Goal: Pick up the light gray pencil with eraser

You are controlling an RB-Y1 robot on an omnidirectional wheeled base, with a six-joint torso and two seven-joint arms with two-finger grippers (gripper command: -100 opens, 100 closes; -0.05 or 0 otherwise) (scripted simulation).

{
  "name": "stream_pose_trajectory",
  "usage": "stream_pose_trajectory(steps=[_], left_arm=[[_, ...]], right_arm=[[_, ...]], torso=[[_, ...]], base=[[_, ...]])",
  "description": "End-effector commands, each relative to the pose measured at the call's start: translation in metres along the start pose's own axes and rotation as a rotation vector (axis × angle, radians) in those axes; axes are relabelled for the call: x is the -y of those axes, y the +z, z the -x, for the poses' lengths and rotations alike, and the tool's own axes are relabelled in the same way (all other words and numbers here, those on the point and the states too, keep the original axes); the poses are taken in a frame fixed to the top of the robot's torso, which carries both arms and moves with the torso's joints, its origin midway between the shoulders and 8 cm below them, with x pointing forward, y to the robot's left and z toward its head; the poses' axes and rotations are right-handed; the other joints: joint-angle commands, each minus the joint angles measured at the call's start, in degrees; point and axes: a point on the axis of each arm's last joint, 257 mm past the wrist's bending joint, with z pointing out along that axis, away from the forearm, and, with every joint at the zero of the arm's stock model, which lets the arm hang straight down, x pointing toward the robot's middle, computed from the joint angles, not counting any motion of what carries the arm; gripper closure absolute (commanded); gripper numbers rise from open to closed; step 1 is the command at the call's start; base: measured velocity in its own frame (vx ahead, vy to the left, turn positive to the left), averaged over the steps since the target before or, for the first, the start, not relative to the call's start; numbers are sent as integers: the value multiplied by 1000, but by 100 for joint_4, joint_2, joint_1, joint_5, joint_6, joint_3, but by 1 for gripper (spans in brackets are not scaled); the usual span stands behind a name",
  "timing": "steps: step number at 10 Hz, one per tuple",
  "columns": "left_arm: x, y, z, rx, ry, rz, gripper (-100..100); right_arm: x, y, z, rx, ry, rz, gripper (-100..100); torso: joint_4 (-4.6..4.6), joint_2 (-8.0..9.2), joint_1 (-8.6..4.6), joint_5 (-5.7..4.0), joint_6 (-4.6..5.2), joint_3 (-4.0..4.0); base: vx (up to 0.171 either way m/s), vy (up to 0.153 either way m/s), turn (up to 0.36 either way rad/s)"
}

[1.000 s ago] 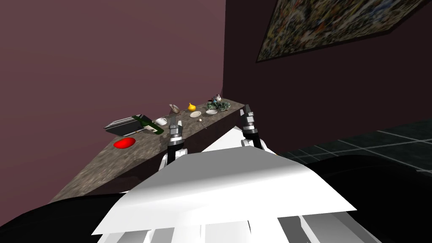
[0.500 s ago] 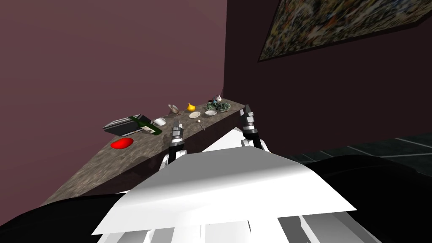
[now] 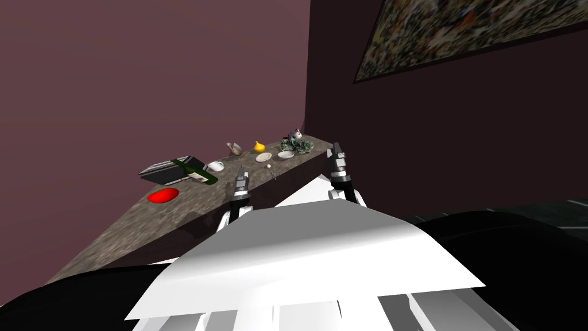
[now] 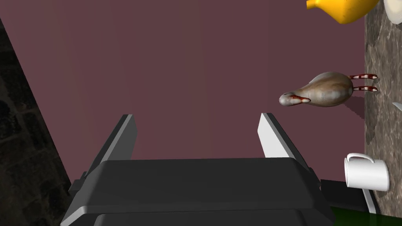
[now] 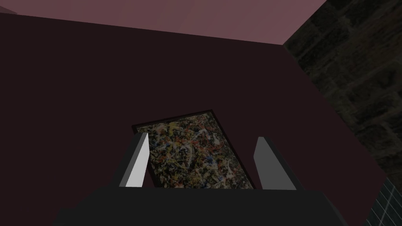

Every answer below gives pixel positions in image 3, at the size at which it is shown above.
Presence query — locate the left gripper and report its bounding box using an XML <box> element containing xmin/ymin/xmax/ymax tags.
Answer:
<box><xmin>231</xmin><ymin>165</ymin><xmax>252</xmax><ymax>201</ymax></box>

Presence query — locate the green leafy plant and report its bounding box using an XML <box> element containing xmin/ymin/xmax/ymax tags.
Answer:
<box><xmin>280</xmin><ymin>138</ymin><xmax>315</xmax><ymax>155</ymax></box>

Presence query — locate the red plate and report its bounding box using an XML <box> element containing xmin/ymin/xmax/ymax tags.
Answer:
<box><xmin>146</xmin><ymin>187</ymin><xmax>180</xmax><ymax>204</ymax></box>

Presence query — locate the black and silver toaster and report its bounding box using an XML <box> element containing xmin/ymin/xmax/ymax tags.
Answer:
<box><xmin>138</xmin><ymin>156</ymin><xmax>206</xmax><ymax>186</ymax></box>

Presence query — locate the colourful wall picture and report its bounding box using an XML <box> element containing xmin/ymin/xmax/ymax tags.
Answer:
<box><xmin>353</xmin><ymin>0</ymin><xmax>588</xmax><ymax>84</ymax></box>

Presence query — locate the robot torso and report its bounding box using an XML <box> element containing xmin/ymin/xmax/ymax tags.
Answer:
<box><xmin>123</xmin><ymin>174</ymin><xmax>521</xmax><ymax>331</ymax></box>

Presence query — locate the green wine bottle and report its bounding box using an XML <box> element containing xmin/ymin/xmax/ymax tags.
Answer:
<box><xmin>170</xmin><ymin>158</ymin><xmax>219</xmax><ymax>186</ymax></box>

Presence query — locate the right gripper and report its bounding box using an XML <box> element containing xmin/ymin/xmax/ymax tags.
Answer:
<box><xmin>326</xmin><ymin>142</ymin><xmax>350</xmax><ymax>181</ymax></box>

